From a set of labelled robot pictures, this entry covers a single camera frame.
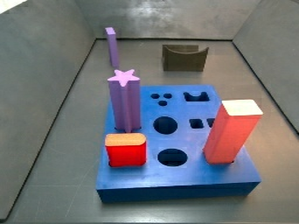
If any red rounded block peg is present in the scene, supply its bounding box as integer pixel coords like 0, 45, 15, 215
105, 133, 146, 167

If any purple star-shaped peg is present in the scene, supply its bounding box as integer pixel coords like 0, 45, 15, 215
106, 69, 141, 132

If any dark grey curved holder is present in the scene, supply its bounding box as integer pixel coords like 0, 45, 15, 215
162, 45, 209, 72

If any tall orange-red rectangular peg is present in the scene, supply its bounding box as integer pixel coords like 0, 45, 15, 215
202, 99, 262, 165

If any blue shape-sorter base block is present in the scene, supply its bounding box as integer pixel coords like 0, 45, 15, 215
96, 85, 260, 203

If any purple double-square peg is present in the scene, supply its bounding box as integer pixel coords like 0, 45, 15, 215
105, 27, 118, 68

